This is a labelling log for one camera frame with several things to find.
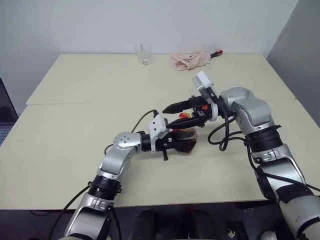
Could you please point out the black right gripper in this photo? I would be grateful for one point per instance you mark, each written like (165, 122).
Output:
(201, 111)

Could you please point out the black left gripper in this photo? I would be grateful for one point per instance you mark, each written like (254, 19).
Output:
(161, 144)

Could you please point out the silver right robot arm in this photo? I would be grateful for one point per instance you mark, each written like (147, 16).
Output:
(255, 112)

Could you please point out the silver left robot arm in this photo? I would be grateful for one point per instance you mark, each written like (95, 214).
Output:
(117, 160)

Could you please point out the clear wine glass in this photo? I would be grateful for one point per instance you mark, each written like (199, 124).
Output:
(143, 53)

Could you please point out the pink crumpled cloth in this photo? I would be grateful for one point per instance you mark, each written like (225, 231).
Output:
(186, 61)

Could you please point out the red and black screwdriver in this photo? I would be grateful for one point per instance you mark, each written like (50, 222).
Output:
(217, 53)

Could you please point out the dark rounded shape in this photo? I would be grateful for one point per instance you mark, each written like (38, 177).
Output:
(147, 225)

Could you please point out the white rounded object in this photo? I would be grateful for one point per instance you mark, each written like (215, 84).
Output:
(268, 236)

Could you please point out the dark laptop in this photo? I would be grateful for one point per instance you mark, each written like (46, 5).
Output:
(6, 110)

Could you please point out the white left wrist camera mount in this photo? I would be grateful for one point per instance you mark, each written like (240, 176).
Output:
(157, 127)

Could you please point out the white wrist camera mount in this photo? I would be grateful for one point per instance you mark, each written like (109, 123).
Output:
(205, 82)
(157, 127)

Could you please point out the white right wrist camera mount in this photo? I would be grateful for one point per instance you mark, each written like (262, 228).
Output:
(205, 82)

